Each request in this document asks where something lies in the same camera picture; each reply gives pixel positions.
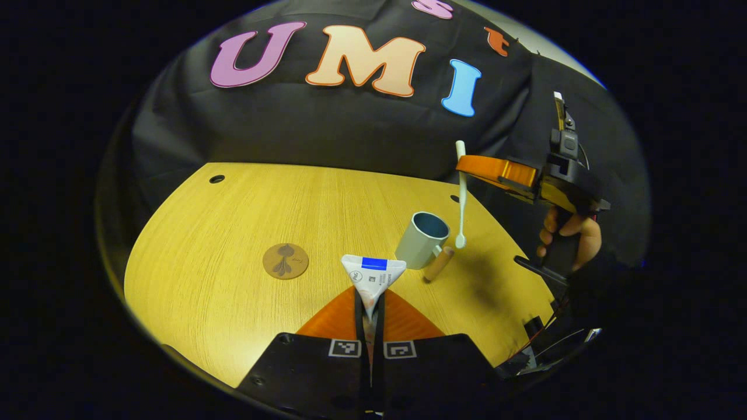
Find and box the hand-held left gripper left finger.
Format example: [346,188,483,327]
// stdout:
[236,286,372,414]

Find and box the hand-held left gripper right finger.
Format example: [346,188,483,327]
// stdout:
[373,288,504,417]

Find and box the white toothbrush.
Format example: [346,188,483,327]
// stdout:
[455,140,468,250]

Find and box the blue cup with wooden handle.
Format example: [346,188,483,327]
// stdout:
[395,211,455,284]

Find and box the white toothpaste tube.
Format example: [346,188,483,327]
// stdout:
[341,254,408,351]

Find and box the round brown coaster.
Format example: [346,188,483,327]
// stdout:
[262,243,309,281]

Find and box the wooden desktop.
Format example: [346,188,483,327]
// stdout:
[124,162,555,389]

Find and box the black backdrop cloth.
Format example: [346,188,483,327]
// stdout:
[96,0,651,281]

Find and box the metal frame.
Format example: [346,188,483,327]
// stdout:
[496,315,602,377]

